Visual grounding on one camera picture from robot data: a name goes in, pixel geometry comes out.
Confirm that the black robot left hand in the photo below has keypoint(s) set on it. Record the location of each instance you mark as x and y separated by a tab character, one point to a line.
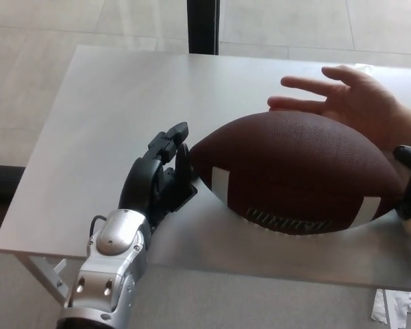
147	181

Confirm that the bare person hand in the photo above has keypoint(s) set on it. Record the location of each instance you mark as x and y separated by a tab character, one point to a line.
370	109

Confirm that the brown leather american football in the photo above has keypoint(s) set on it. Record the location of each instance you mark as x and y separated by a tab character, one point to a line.
287	164

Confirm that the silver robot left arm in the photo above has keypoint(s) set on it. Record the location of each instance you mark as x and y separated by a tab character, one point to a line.
113	260

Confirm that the crumpled white paper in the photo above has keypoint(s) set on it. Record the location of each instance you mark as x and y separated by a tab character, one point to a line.
397	306

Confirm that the white metal table frame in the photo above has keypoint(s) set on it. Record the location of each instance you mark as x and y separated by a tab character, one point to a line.
46	277

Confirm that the black vertical window post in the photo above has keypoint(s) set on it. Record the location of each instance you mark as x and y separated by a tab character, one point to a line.
202	24

